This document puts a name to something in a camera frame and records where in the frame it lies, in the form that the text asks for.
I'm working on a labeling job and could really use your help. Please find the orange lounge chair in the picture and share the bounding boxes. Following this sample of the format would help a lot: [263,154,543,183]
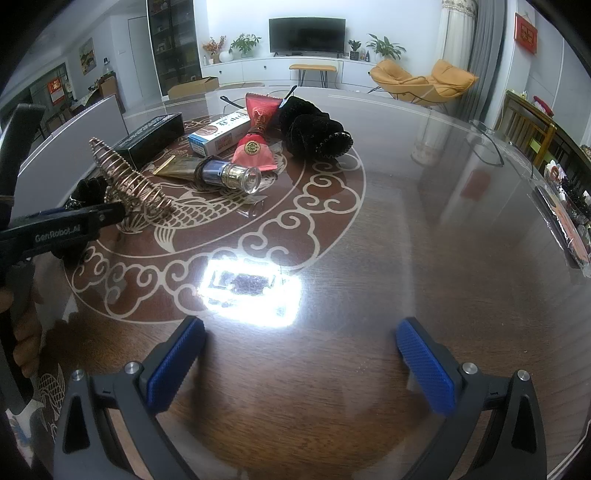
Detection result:
[369,58,479,109]

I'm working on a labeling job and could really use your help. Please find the white sheer curtain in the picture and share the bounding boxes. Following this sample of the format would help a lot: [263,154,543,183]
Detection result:
[436,0,478,77]

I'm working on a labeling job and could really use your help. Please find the grey curtain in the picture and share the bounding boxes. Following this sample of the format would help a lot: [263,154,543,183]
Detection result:
[471,0,509,121]

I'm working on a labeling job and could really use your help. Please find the red packet with gold seal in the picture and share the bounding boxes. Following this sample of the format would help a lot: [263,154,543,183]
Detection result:
[231,131,280,175]

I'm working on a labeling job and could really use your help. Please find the black framed glasses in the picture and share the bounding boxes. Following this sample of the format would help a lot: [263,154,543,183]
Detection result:
[220,85,298,114]

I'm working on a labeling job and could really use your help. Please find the red wall decoration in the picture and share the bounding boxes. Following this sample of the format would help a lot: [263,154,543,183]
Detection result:
[515,12,539,55]

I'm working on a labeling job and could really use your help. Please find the large leafy potted plant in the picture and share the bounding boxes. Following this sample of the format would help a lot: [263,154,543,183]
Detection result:
[366,33,407,63]

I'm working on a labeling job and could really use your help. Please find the grey white board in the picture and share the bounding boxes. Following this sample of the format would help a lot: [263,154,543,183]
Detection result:
[14,95,130,217]

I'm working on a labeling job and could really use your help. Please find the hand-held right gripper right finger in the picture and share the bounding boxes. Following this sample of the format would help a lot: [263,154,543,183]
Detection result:
[396,316,548,480]

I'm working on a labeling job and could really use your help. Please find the clear plastic bag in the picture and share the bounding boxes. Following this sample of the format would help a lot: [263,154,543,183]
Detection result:
[531,182,591,278]

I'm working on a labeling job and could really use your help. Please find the cardboard box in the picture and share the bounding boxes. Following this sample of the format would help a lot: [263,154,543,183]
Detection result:
[167,76,220,100]

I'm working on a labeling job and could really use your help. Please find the long black box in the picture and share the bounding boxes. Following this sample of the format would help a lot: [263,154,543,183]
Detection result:
[113,112,185,169]

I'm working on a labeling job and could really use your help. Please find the wooden desktop with koi pattern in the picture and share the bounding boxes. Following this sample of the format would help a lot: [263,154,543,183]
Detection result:
[0,85,591,480]

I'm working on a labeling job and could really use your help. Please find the dark glass display cabinet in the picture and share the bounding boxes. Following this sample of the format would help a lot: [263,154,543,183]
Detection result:
[147,0,204,97]

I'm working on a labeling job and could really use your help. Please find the person's left hand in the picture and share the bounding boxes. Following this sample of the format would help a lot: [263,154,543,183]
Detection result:
[0,288,43,371]

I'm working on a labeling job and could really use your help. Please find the orange padded bench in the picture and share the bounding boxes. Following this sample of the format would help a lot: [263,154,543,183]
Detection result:
[289,64,338,88]

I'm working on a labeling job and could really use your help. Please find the pile of small clutter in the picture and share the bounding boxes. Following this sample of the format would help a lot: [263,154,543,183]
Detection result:
[545,157,591,222]

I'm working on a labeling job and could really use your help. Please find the framed wall picture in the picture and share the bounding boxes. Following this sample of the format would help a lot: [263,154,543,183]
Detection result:
[78,38,96,75]

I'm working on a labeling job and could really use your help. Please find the black scrunchie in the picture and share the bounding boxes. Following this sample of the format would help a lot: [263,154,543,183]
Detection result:
[69,178,109,209]

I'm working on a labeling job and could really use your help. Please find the blue and white box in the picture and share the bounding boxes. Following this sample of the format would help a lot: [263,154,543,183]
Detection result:
[187,112,252,160]

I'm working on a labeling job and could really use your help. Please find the thin framed glasses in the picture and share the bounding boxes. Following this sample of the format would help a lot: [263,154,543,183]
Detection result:
[466,119,536,181]

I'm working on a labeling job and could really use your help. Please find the copper spiral wire holder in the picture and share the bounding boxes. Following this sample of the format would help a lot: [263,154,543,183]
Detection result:
[89,137,178,220]

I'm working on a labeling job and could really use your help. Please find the black television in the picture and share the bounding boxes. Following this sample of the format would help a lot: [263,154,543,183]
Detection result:
[269,17,346,57]

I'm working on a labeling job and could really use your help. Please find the black velvet pouch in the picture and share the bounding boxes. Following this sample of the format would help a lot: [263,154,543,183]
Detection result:
[277,96,354,160]

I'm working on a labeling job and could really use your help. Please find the white television cabinet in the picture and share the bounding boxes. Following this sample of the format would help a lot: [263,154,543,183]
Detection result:
[202,58,393,90]

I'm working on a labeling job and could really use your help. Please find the bushy green potted plant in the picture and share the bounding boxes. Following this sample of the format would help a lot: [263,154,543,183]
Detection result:
[229,33,262,59]

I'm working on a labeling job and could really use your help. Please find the dark red patterned packet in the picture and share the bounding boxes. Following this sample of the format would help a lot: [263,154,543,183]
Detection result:
[245,92,283,137]

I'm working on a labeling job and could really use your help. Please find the wooden chair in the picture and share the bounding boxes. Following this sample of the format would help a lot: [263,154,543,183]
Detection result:
[494,90,557,169]

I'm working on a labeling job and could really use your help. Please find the gold tube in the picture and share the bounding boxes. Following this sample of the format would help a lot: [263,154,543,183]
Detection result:
[152,154,208,182]

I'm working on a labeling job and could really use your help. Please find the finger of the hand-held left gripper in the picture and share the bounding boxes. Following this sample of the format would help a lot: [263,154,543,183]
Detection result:
[4,203,127,265]

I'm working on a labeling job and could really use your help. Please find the orange flower arrangement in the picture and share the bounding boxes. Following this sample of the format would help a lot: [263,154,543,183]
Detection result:
[202,36,227,64]

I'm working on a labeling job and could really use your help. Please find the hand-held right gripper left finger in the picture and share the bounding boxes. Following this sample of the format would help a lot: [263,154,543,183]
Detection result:
[53,315,207,480]

